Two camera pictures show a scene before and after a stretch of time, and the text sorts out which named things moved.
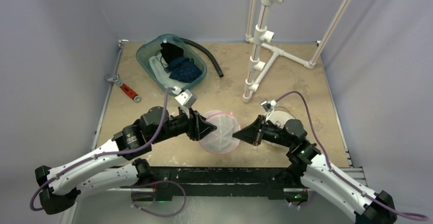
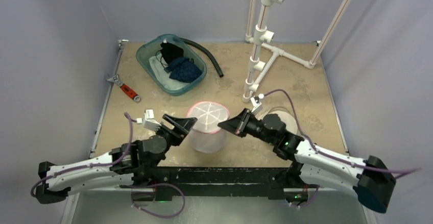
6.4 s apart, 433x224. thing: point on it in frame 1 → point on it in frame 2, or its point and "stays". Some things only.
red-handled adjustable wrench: (127, 90) stays
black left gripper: (198, 126) → (185, 125)
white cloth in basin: (158, 67) stays
